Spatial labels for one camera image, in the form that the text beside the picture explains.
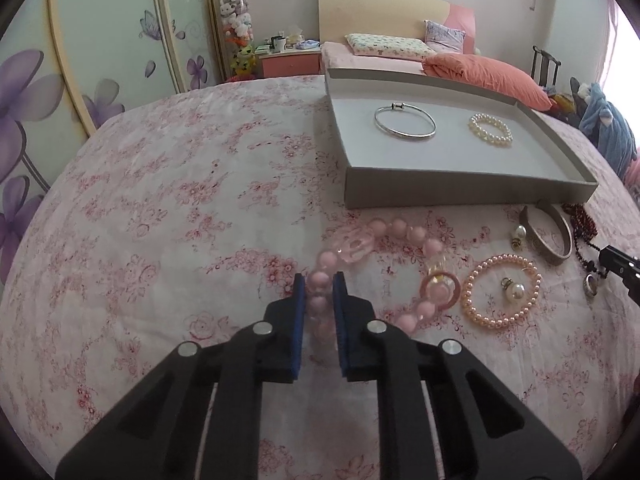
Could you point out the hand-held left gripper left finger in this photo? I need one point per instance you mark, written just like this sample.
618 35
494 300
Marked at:
299 310

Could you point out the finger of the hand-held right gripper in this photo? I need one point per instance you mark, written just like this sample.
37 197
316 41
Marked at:
620 265

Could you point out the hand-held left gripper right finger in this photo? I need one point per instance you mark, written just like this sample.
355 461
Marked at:
340 310

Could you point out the grey metal cuff bangle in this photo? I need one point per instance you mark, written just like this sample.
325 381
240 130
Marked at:
567 240

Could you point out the pearl earring with gold charm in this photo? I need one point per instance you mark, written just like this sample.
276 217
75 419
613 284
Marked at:
520 232

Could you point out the grey cardboard tray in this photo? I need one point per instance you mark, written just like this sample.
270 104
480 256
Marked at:
440 160

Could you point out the blue plush garment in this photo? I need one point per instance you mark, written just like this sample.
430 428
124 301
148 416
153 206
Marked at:
607 125

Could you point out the colourful toy pile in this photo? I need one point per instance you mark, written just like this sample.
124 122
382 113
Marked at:
562 102

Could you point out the dark wooden chair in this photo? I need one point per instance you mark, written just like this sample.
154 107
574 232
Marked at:
545 67

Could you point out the silver bangle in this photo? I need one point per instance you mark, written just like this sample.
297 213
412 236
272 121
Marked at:
399 106

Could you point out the folded orange quilt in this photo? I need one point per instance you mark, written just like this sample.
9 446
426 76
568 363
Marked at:
480 75

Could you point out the pink and cream nightstand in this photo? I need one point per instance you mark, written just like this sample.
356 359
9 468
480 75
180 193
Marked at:
290 65

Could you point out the pink bed sheet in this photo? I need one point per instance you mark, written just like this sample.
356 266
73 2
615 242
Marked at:
370 62

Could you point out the pink curtain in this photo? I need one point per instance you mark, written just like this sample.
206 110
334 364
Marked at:
617 15

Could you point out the floral print pillow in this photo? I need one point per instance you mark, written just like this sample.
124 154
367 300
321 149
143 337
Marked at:
390 46

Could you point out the lavender pillow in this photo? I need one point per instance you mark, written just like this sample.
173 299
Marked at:
445 37

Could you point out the clear tube of plush toys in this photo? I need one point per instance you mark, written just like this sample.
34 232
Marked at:
237 25

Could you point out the cream and pink headboard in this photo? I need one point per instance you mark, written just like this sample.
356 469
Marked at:
380 10

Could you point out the floral sliding-door wardrobe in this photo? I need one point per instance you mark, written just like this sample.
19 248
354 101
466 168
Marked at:
100 35

